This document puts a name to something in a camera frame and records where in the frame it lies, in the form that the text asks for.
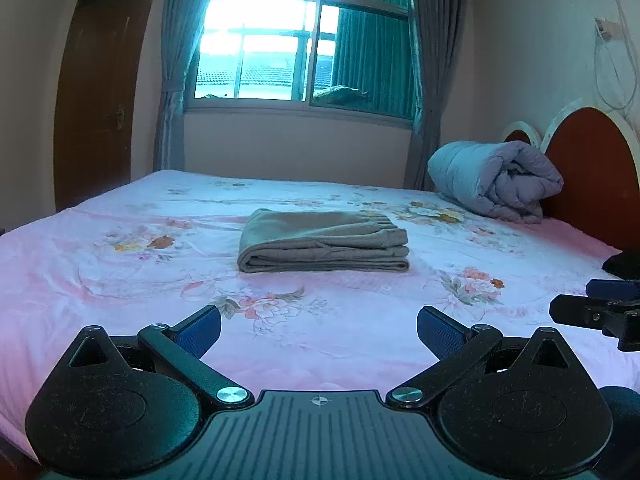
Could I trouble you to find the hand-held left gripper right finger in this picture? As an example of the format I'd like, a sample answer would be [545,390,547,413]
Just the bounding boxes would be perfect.
[386,305,583,408]

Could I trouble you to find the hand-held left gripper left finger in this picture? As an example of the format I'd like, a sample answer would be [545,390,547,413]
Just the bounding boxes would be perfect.
[66,304,255,408]

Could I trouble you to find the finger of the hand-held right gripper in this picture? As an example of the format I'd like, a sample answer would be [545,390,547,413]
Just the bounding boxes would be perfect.
[549,294,640,352]
[586,279,640,301]

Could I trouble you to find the grey-brown fleece pants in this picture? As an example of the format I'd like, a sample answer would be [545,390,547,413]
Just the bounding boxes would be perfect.
[236,208,411,275]

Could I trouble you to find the dark cloth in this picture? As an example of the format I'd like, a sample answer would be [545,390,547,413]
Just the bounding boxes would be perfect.
[602,250,640,281]

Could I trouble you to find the bed with pink floral sheet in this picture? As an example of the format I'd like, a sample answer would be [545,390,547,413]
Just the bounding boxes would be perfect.
[0,169,640,467]

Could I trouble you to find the red and white headboard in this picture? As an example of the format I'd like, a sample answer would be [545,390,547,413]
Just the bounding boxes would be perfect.
[502,97,640,257]

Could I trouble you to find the dark rounded object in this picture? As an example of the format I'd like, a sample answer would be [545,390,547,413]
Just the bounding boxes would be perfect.
[597,385,640,467]

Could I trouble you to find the rolled grey quilt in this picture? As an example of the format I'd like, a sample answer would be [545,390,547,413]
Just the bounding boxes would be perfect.
[427,140,565,225]

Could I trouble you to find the brown wooden door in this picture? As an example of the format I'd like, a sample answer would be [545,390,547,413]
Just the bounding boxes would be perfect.
[53,0,167,213]

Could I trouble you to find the grey curtain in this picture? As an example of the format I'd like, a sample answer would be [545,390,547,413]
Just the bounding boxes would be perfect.
[405,0,474,192]
[152,0,229,171]

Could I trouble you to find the window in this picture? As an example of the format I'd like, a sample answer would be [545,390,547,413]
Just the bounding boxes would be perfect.
[184,0,426,127]

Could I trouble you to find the white cable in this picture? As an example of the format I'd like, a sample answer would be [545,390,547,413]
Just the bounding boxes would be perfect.
[593,0,640,112]

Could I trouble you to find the wall socket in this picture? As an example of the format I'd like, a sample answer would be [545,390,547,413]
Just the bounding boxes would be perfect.
[594,16,619,44]

